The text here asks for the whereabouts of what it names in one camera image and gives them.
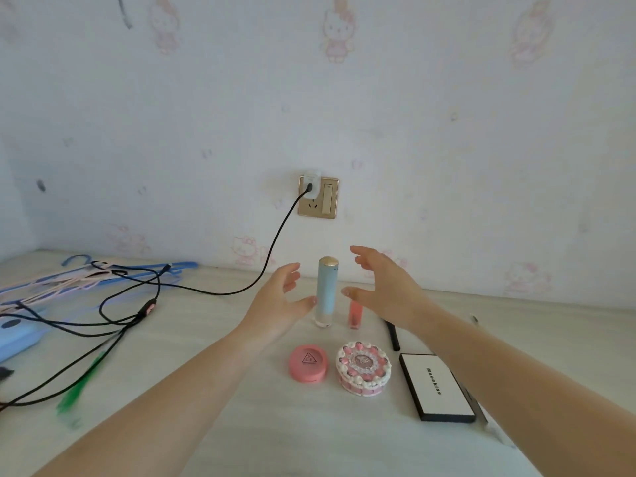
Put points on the person's left hand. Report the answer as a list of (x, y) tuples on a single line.
[(273, 312)]

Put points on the person's right hand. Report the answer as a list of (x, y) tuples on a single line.
[(397, 293)]

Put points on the black makeup brush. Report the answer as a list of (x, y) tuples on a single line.
[(392, 337)]

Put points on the pink lip gloss bottle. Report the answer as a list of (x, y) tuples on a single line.
[(355, 315)]

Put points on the light blue spray bottle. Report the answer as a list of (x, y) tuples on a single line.
[(327, 293)]

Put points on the white silver mascara pen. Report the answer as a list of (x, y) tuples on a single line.
[(474, 320)]

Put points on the cake-shaped pink round compact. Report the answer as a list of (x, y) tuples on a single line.
[(362, 367)]

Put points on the black white Mooekiss palette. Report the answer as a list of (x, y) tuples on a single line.
[(434, 387)]

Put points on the ornate silver blue palette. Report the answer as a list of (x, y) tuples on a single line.
[(489, 422)]

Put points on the person's left forearm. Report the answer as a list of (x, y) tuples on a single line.
[(159, 417)]

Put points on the person's right forearm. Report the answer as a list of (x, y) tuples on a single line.
[(521, 392)]

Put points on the white plug adapter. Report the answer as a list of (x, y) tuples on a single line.
[(312, 181)]

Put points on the pink clothes hangers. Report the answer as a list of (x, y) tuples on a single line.
[(59, 280)]

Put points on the light blue small device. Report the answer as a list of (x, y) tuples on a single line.
[(20, 337)]

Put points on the black crumpled tag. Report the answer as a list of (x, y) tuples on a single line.
[(5, 375)]

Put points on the gold wall socket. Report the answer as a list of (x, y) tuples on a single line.
[(328, 198)]

